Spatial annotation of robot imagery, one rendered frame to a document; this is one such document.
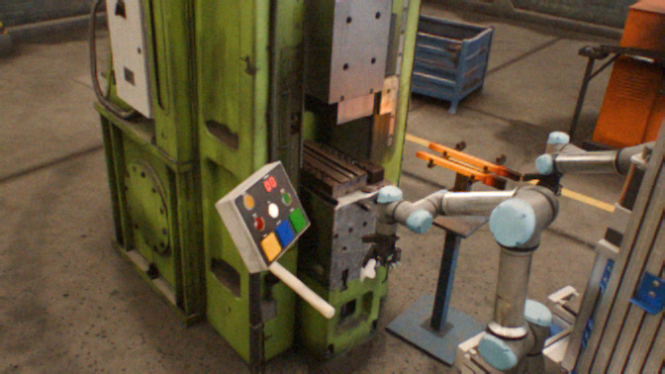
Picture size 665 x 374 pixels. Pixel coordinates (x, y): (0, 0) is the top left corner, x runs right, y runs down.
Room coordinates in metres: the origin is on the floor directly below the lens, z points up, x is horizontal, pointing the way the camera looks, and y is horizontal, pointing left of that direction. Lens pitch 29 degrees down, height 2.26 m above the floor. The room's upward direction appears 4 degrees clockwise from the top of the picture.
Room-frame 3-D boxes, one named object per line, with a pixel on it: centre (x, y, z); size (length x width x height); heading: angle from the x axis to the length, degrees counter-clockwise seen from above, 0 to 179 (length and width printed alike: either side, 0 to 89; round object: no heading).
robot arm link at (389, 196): (1.77, -0.19, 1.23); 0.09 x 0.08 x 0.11; 46
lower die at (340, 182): (2.55, 0.06, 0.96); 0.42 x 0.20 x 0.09; 42
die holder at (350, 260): (2.60, 0.03, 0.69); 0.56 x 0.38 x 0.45; 42
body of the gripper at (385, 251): (1.77, -0.19, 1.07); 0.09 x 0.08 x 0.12; 38
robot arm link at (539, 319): (1.52, -0.64, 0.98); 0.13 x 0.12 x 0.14; 136
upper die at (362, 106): (2.55, 0.06, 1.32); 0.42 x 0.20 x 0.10; 42
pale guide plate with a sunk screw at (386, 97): (2.70, -0.22, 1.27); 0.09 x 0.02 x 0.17; 132
